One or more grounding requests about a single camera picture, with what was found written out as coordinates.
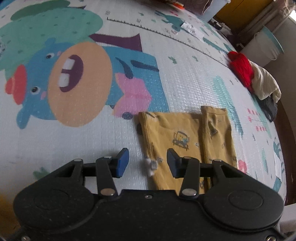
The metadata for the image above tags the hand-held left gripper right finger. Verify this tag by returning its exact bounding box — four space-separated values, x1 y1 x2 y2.
167 148 243 199

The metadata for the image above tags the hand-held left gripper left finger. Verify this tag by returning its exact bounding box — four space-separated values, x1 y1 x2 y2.
55 148 130 198

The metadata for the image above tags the yellow printed vest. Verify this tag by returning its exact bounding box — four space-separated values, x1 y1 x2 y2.
136 105 238 196

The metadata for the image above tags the cartoon printed play mat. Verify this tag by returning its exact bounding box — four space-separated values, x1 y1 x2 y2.
0 0 287 207

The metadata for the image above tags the white paper sheet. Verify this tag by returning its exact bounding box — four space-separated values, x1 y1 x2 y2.
273 151 285 178

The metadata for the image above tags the navy striped garment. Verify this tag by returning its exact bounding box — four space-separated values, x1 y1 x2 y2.
257 95 278 123

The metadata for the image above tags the red garment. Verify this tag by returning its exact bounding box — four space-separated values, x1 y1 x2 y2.
228 51 255 93

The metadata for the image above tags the cream garment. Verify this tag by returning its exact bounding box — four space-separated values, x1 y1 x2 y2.
250 62 282 103

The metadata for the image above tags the crumpled white paper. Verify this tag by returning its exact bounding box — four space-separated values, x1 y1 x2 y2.
181 22 204 39

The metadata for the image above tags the white bucket teal rim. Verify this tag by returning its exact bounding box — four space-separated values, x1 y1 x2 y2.
239 25 285 68

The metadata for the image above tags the white barrel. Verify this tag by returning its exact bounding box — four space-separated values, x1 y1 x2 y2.
203 0 230 22

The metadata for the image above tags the yellow wooden cabinet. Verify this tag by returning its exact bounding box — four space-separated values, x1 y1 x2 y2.
214 0 274 25

